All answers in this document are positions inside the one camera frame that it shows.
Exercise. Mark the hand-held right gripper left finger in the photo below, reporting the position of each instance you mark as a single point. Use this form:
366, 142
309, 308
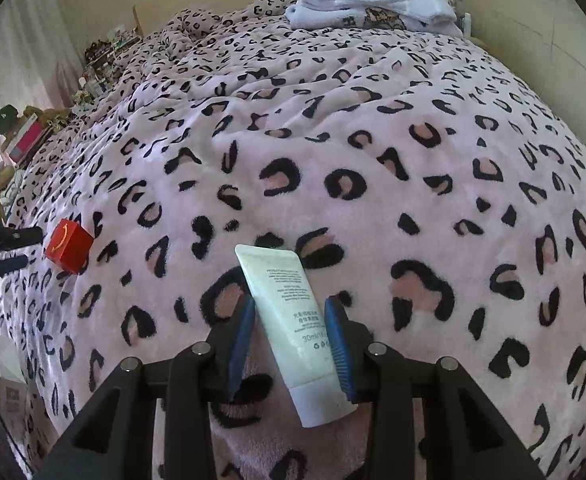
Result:
240, 345

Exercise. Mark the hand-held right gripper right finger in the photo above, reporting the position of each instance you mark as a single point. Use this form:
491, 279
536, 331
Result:
340, 350

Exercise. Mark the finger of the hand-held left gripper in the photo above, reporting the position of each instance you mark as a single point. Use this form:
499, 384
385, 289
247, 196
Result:
8, 235
0, 265

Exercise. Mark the white cream tube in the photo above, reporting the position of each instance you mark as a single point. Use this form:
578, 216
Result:
288, 320

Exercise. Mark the red cube box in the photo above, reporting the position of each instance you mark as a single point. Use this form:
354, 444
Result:
68, 247

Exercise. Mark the white cardboard box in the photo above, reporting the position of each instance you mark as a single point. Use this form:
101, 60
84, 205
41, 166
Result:
5, 385

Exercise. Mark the pink storage box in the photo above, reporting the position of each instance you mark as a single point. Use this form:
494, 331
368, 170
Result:
25, 141

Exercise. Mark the dark green cap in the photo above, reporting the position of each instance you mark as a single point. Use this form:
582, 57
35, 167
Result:
7, 119

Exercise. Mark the pale curtain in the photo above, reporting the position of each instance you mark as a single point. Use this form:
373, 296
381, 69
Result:
18, 45

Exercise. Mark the pink leopard print blanket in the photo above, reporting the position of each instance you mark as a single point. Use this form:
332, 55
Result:
373, 160

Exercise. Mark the cluttered shelf of trinkets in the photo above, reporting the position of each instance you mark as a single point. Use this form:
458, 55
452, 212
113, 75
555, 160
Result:
108, 60

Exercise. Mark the beige wooden headboard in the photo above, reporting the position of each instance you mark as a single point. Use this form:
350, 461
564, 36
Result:
143, 20

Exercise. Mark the white folded towel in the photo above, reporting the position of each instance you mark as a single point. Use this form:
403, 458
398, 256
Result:
368, 7

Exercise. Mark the bottles on nightstand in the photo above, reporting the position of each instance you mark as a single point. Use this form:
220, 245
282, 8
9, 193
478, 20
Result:
465, 15

